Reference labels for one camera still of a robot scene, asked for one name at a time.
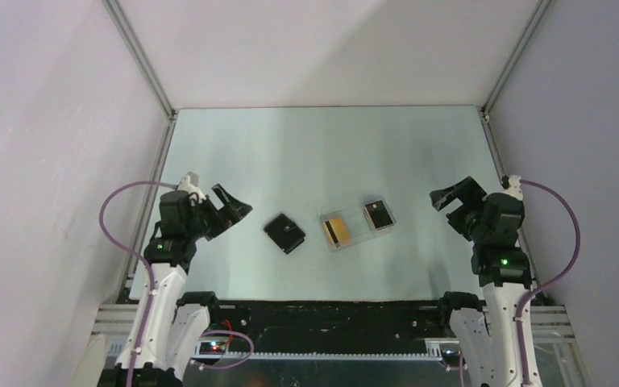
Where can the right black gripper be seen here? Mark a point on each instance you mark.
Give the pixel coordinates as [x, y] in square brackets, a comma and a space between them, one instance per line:
[467, 192]

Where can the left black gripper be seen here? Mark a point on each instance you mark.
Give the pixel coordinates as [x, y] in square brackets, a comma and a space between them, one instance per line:
[222, 219]

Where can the black card holder wallet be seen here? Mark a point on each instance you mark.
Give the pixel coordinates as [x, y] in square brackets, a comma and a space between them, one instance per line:
[284, 233]

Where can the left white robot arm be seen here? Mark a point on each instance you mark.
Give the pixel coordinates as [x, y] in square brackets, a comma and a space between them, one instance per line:
[170, 322]

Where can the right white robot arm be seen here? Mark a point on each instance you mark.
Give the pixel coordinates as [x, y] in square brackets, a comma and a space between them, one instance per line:
[494, 330]

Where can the black credit card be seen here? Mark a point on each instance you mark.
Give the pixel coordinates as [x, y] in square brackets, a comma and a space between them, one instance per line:
[378, 215]

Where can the orange credit card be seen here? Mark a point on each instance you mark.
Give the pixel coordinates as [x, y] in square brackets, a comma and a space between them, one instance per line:
[337, 233]

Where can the clear plastic card tray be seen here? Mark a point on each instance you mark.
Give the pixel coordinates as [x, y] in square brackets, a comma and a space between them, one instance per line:
[357, 223]

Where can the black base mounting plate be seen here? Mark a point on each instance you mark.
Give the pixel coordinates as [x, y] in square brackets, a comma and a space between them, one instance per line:
[315, 328]

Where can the left controller board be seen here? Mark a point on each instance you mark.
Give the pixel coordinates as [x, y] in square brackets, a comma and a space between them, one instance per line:
[212, 348]

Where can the controller board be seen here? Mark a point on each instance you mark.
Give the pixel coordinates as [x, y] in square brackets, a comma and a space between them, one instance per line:
[450, 354]
[212, 348]

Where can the right controller board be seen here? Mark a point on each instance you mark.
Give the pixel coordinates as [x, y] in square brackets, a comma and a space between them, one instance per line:
[450, 354]

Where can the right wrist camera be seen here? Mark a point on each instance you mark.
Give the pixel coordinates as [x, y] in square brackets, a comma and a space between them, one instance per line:
[512, 186]

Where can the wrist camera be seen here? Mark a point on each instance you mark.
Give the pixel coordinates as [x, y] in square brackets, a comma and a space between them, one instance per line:
[191, 182]
[512, 186]

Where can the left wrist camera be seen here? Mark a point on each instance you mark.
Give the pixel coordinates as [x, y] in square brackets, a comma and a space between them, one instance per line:
[191, 182]

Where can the right aluminium frame post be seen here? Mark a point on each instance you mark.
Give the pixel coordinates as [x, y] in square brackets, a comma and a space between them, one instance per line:
[531, 27]

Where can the aluminium frame post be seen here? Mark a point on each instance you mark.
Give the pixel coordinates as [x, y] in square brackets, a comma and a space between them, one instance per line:
[531, 27]
[132, 42]

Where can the left aluminium frame post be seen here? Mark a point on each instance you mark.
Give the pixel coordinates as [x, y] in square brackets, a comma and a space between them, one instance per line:
[132, 42]

